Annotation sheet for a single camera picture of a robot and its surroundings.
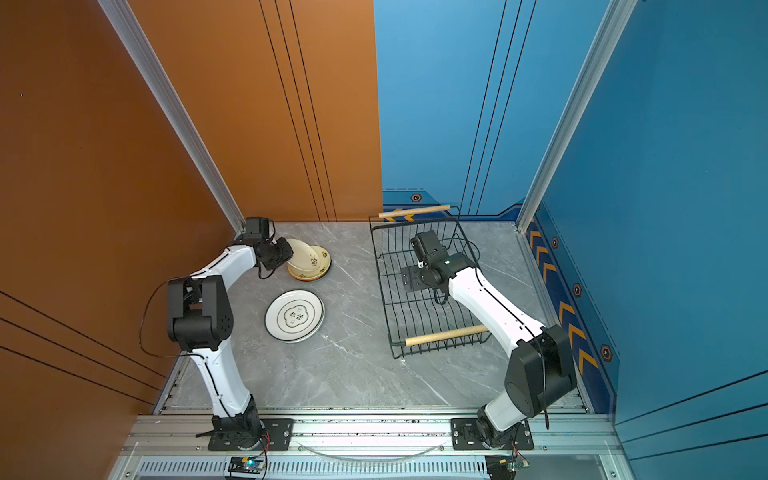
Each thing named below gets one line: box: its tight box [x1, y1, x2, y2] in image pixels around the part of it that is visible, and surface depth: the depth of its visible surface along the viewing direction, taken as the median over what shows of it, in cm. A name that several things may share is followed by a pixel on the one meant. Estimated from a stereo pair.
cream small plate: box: [286, 238, 320, 271], surface depth 108 cm
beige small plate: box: [287, 245, 332, 282], surface depth 105 cm
